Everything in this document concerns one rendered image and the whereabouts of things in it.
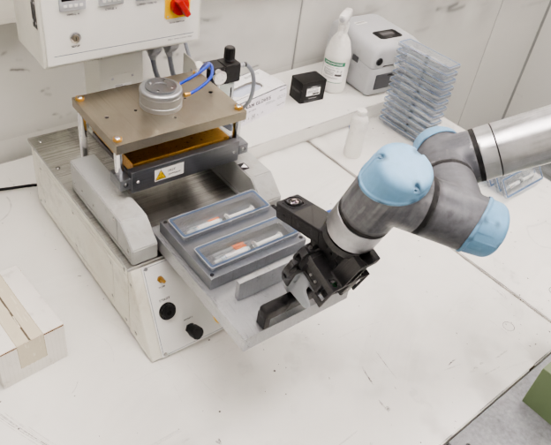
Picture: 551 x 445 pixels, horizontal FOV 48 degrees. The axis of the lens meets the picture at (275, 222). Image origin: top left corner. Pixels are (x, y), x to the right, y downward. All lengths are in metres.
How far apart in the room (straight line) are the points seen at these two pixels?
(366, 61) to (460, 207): 1.26
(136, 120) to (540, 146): 0.67
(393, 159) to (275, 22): 1.32
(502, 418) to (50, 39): 1.07
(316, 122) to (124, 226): 0.88
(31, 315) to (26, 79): 0.66
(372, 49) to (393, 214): 1.26
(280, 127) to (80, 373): 0.91
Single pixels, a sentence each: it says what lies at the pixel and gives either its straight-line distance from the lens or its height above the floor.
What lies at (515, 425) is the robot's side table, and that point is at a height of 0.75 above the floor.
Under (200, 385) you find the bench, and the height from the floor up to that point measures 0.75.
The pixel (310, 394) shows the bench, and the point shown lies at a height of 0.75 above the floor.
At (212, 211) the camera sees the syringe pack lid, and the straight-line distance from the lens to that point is 1.12.
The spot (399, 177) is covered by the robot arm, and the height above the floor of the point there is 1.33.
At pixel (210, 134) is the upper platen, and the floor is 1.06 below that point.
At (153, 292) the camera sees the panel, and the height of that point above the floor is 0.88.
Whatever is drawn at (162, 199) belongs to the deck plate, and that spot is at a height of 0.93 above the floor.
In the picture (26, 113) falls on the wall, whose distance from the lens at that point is 1.68.
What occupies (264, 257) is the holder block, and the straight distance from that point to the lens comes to 1.06.
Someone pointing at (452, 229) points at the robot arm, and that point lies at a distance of 0.77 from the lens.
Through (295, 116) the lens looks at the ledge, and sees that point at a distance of 1.84.
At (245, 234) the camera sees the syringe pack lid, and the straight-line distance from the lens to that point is 1.08.
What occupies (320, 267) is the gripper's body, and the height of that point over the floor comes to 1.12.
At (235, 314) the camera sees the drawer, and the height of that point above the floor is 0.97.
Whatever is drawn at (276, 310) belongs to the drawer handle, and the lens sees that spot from 0.96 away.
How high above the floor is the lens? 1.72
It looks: 40 degrees down
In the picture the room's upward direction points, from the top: 9 degrees clockwise
